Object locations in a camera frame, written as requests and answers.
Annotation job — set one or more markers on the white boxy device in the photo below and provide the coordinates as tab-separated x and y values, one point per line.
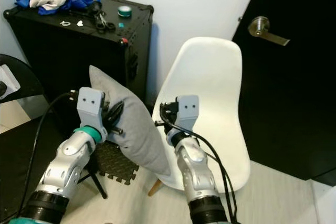
8	80

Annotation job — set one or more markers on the black door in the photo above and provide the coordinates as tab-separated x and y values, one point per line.
294	108

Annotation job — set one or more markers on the black flight case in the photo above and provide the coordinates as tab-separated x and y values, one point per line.
63	61

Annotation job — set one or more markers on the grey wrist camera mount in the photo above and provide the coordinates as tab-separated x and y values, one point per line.
189	109
90	107

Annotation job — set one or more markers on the white plastic shell chair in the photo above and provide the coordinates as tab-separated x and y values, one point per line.
215	77

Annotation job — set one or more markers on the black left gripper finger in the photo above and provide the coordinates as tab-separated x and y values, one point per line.
116	113

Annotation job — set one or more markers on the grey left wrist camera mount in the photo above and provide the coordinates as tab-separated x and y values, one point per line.
90	107

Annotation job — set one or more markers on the small white plastic piece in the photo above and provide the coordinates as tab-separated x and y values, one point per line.
80	23

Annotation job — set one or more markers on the black scissors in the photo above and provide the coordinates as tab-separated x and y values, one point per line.
104	22

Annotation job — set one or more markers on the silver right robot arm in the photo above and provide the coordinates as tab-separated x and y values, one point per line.
194	174

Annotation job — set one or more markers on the teal tape roll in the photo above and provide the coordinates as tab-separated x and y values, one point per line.
124	11

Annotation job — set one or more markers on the dark foam puzzle mat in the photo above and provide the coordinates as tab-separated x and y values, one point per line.
118	163

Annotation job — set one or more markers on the grey rectangular pillow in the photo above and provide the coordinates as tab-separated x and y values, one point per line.
139	129

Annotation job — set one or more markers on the black tripod leg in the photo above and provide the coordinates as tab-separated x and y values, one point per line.
97	179

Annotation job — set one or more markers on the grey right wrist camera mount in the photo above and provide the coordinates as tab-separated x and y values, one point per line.
189	109

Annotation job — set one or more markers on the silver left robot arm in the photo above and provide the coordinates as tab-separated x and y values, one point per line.
65	169

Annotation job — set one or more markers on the black round table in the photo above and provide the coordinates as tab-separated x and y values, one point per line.
26	77

